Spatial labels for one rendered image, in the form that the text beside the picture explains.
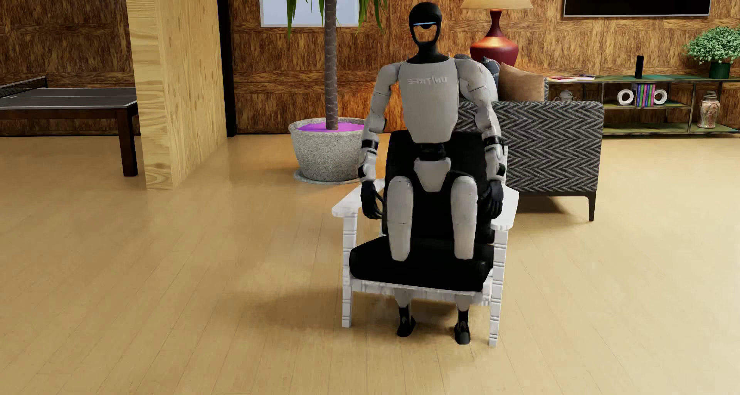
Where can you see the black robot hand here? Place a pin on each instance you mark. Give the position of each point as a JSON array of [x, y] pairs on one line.
[[370, 201], [493, 201]]

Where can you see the white chair with black cushion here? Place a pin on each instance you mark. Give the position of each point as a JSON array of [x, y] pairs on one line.
[[350, 207]]

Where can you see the black chair cushion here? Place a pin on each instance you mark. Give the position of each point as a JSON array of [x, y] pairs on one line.
[[431, 268]]

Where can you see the grey left robot leg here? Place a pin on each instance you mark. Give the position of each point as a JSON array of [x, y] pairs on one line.
[[465, 221]]

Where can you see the grey robot leg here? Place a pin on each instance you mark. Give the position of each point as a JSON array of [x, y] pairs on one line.
[[465, 221], [400, 221]]

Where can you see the grey right robot leg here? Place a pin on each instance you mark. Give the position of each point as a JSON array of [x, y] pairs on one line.
[[400, 221]]

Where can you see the grey stone planter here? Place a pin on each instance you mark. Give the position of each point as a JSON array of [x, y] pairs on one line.
[[324, 155]]

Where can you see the grey herringbone sofa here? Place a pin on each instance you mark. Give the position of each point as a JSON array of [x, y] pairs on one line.
[[549, 146]]

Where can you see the grey robot torso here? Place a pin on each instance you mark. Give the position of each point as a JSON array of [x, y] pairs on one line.
[[431, 103]]

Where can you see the tan throw pillow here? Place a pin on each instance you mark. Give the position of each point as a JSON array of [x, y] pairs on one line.
[[520, 84]]

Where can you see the small grey teapot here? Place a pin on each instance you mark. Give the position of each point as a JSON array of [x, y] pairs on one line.
[[565, 96]]

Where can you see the dark grey throw pillow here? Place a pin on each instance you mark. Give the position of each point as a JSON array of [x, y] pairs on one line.
[[491, 68]]

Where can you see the flat magazines stack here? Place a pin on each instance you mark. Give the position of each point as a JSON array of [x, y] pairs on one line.
[[572, 77]]

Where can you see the indoor palm tree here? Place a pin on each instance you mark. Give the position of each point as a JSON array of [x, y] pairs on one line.
[[330, 54]]

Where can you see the red table lamp base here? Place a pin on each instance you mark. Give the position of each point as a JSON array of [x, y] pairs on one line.
[[494, 48]]

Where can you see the black robot head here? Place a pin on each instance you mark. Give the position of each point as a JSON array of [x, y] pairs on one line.
[[425, 36]]

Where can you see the row of colourful books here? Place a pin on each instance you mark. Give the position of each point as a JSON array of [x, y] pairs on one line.
[[644, 95]]

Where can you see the green low shelf unit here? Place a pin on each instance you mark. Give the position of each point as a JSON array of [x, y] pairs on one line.
[[676, 130]]

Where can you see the black cylinder speaker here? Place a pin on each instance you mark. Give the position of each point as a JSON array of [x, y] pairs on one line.
[[639, 66]]

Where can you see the white framed window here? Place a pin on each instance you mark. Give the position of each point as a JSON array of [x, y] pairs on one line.
[[274, 5]]

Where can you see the light wooden pillar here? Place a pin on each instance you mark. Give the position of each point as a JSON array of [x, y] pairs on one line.
[[173, 83]]

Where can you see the patterned ceramic vase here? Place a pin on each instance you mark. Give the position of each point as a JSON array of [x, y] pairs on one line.
[[709, 110]]

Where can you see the small green potted plant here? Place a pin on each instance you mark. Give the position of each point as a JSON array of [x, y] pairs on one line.
[[717, 48]]

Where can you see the dark table tennis table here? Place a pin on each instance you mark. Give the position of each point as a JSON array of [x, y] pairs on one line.
[[69, 101]]

